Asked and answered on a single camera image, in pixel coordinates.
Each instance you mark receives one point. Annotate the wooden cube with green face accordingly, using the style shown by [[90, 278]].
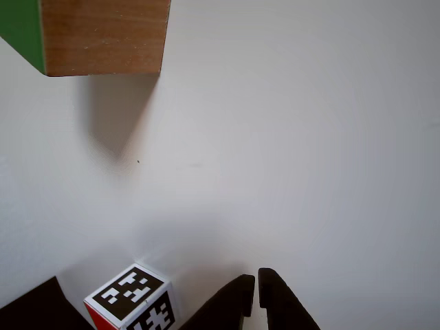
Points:
[[103, 34]]

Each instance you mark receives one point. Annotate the cube with black-white marker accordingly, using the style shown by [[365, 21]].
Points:
[[127, 288]]

